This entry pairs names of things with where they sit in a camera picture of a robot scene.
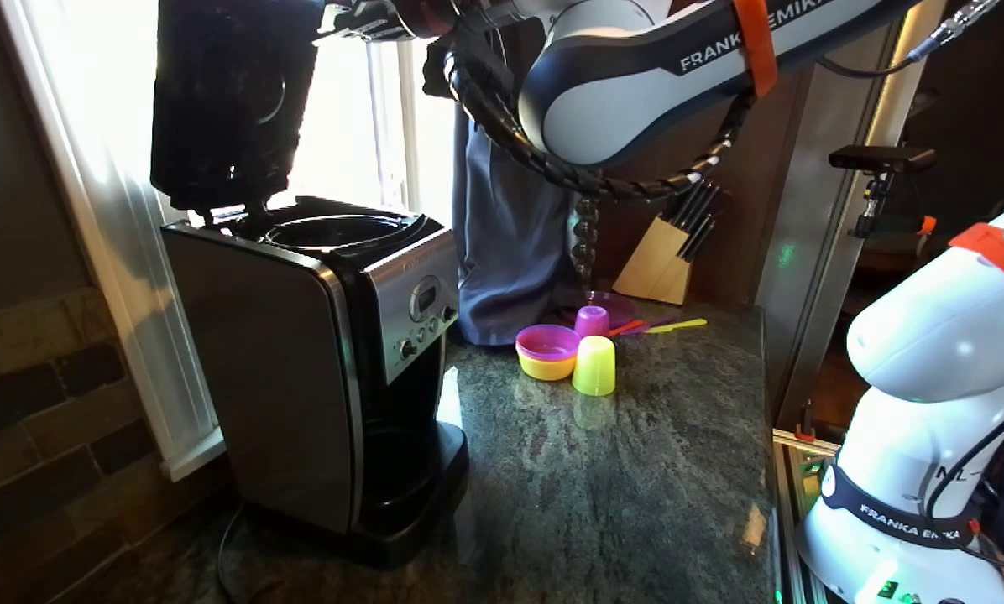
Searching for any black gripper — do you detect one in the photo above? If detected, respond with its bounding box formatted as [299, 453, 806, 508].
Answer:
[325, 0, 430, 41]

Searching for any black coffeemaker lid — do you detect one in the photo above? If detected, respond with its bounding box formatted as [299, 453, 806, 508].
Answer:
[147, 0, 329, 216]

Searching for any steel and black coffeemaker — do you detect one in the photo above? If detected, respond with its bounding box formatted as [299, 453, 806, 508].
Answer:
[160, 194, 473, 567]

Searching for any blue hanging cloth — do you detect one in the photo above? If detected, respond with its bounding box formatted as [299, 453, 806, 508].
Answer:
[453, 112, 584, 349]

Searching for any perforated grey metal column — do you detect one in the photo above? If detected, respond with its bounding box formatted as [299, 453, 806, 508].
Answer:
[572, 194, 607, 310]

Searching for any purple plastic bowl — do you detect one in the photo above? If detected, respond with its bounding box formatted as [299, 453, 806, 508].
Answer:
[513, 322, 579, 369]

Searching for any pink plastic cup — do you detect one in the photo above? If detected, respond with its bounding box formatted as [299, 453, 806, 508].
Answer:
[572, 303, 614, 339]

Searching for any wooden knife block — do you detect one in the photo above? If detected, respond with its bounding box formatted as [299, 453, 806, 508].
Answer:
[610, 216, 694, 310]

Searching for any yellow plastic bowl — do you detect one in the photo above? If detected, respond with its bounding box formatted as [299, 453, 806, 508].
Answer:
[516, 349, 577, 385]

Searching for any yellow plastic cup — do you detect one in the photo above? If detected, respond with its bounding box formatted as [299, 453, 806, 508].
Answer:
[572, 332, 618, 398]

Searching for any yellow plastic utensil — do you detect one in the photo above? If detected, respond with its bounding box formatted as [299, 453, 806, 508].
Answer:
[640, 317, 712, 339]

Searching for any grey metal panel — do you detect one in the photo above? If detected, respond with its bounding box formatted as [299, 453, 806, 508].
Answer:
[753, 30, 950, 429]

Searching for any small wooden piece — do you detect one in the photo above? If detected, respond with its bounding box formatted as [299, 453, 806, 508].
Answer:
[737, 500, 771, 562]

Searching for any black braided cable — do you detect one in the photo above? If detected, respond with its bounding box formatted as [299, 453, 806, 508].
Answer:
[441, 15, 753, 209]

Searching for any black handled knife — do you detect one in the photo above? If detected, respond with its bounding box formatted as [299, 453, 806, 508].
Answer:
[672, 183, 712, 232]
[686, 198, 724, 261]

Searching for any black camera on stand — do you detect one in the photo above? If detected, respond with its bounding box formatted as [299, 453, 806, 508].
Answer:
[830, 140, 941, 243]

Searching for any thin black cable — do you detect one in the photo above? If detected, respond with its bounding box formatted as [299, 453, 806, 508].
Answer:
[943, 408, 1004, 543]

